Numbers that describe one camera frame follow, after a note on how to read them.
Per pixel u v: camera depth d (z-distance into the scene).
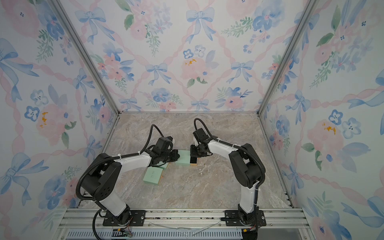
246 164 0.51
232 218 0.74
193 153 0.84
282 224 0.74
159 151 0.73
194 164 0.90
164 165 0.82
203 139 0.74
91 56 0.90
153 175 0.85
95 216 0.69
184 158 0.92
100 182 0.46
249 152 0.49
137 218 0.74
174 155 0.82
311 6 0.68
